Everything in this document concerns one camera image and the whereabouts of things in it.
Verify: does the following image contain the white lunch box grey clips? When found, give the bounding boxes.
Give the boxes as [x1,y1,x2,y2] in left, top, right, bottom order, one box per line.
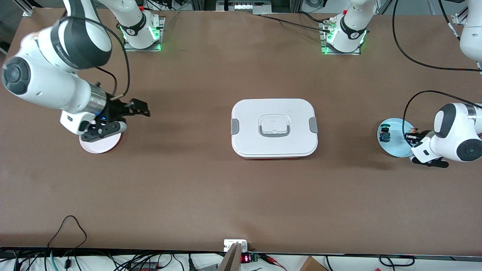
[230,98,319,160]

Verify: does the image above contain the brown cardboard box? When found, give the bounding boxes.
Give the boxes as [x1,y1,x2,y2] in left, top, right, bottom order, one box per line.
[299,256,329,271]

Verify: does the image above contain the light blue round plate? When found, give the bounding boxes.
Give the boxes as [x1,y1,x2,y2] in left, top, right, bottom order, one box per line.
[377,118,416,158]

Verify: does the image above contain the pink round plate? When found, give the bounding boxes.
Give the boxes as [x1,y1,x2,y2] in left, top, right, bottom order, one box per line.
[79,130,122,154]

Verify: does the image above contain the aluminium profile piece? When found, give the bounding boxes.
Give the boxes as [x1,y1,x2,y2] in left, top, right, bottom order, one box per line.
[13,0,35,17]

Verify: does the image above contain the white lit power unit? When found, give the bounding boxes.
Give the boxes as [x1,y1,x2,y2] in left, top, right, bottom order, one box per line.
[216,0,272,12]

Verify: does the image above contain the white socket block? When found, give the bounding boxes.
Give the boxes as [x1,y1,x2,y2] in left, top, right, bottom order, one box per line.
[224,239,249,252]

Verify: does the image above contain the grey angled bar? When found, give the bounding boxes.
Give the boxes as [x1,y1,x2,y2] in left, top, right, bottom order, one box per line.
[217,242,242,271]

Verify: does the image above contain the red clip leads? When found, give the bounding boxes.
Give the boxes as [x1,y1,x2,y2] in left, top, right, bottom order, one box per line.
[262,254,287,271]

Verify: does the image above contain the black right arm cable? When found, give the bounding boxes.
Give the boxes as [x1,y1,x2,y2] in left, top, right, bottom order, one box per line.
[94,66,117,94]
[66,9,131,100]

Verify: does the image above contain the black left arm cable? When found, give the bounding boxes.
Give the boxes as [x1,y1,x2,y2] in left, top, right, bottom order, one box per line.
[392,0,482,72]
[402,90,482,142]

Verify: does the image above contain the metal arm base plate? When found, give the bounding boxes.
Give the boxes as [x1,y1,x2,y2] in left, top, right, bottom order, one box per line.
[319,22,361,56]
[122,17,165,52]

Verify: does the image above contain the thin black looped cable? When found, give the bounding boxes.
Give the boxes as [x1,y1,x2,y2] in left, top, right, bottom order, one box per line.
[47,215,88,251]

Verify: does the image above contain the black flat looped cable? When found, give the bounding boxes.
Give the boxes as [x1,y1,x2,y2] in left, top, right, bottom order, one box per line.
[378,255,415,267]

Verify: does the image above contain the black cable to arm base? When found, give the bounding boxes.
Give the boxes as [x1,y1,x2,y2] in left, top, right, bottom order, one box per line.
[259,14,332,32]

